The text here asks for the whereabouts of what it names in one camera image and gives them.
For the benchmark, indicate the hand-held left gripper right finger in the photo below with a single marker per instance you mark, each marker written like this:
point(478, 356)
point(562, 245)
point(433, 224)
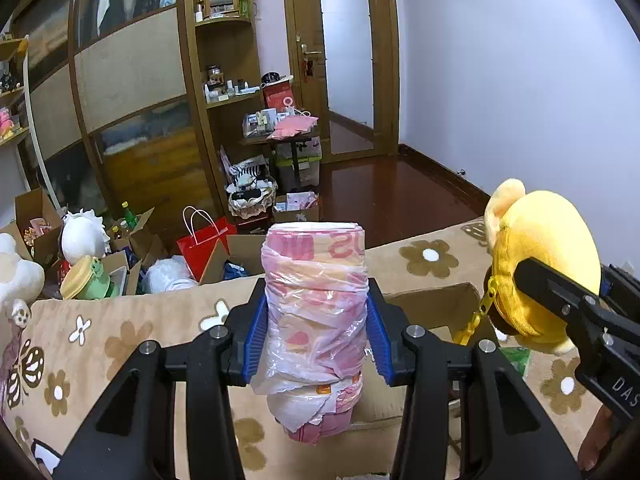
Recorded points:
point(381, 345)

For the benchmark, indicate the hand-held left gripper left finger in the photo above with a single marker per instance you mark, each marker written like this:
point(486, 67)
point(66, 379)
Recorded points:
point(255, 340)

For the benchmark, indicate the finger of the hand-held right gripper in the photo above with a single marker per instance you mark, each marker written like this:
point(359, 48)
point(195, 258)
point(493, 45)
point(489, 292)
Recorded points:
point(555, 292)
point(625, 290)

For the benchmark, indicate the yellow plush toy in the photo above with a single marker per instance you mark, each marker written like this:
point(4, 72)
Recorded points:
point(545, 230)

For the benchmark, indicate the pink tissue pack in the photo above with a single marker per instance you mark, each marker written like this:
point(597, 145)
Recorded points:
point(315, 310)

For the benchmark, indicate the green tissue pack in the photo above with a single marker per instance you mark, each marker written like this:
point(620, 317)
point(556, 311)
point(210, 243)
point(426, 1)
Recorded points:
point(515, 360)

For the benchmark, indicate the person's right hand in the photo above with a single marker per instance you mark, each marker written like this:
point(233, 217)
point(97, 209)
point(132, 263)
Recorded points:
point(595, 440)

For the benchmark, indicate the red gift bag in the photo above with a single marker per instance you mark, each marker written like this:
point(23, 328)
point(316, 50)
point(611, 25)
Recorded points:
point(200, 252)

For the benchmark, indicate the white plastic bag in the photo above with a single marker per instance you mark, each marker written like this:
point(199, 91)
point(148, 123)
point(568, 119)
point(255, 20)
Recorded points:
point(167, 275)

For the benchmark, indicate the small cardboard box with papers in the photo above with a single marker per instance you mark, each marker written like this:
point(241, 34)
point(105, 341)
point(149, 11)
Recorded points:
point(297, 212)

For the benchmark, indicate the lace trimmed basket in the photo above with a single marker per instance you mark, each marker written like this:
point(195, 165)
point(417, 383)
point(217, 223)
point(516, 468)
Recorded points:
point(250, 205)

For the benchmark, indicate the cardboard box with bottles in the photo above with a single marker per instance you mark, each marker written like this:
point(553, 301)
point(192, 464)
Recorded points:
point(147, 245)

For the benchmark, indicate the striped zebra plush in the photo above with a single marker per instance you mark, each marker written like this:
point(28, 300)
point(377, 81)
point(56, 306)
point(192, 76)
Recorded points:
point(250, 176)

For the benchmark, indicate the green glass bottle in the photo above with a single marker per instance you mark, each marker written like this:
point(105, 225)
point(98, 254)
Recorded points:
point(130, 217)

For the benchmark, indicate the clear storage bin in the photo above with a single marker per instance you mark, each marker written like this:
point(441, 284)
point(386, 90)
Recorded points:
point(307, 167)

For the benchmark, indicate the green yellow burger plush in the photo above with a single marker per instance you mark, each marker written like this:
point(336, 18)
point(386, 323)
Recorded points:
point(82, 277)

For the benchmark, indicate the white round plush toy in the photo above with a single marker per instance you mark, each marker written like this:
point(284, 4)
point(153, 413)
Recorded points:
point(82, 240)

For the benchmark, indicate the small side table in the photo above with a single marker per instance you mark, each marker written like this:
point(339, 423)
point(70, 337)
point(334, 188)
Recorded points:
point(295, 142)

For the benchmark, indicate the pink cloth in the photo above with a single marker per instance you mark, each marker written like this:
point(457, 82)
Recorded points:
point(292, 127)

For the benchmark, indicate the clear cosmetic organizer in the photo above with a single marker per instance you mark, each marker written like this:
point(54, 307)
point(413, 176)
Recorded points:
point(257, 124)

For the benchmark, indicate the wooden corner shelf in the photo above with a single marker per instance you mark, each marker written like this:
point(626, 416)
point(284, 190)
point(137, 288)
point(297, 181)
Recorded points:
point(225, 102)

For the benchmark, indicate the red paper box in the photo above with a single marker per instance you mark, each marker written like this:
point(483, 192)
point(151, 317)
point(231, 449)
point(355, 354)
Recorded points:
point(279, 96)

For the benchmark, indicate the cream plush bear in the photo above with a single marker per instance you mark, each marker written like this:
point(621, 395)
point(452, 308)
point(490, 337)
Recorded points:
point(15, 275)

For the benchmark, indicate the tall open cardboard box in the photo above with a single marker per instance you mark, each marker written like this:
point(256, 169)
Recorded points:
point(30, 205)

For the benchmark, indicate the black hat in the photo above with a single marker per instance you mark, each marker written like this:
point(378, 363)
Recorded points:
point(275, 78)

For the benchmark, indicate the red hanging charm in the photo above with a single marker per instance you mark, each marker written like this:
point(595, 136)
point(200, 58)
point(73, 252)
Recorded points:
point(308, 67)

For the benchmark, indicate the wooden sliding door wardrobe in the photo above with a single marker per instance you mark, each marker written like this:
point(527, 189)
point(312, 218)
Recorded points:
point(130, 70)

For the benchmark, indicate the wooden door with glass pane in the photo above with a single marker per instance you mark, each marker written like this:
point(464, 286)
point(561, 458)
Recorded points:
point(300, 15)

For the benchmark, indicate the green plastic bottle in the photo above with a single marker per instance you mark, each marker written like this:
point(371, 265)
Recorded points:
point(243, 4)

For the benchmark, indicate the row of small figurines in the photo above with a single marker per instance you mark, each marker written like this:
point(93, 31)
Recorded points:
point(6, 81)

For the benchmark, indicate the wooden display shelf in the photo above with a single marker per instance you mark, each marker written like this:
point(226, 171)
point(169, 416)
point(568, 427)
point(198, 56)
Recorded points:
point(12, 46)

